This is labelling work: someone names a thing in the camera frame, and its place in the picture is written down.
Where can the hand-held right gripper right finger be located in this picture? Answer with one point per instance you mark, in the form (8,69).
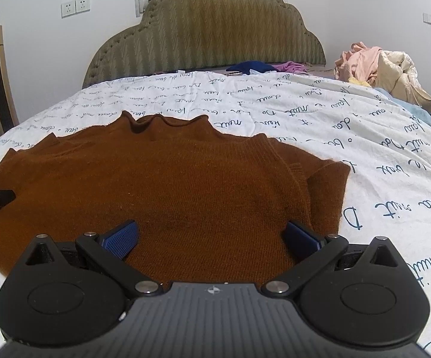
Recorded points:
(301,236)

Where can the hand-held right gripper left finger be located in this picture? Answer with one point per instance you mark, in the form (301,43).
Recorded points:
(122,240)

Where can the brown knit sweater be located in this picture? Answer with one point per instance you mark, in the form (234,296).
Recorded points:
(185,182)

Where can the pink clothes pile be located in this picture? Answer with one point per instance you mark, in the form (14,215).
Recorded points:
(357,63)

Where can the white script-printed bedspread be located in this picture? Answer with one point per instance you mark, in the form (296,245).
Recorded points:
(368,149)

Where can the light blue cloth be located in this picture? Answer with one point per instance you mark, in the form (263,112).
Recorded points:
(417,113)

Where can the purple garment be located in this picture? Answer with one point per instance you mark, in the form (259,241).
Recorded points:
(292,68)

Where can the dark blue garment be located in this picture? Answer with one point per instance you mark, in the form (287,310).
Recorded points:
(251,67)

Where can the cream crumpled cloth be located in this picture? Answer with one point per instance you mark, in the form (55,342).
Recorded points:
(402,78)

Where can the olive upholstered headboard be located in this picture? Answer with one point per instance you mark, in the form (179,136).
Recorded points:
(208,30)

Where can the white wall socket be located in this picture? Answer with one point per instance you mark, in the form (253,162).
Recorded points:
(68,9)
(82,5)

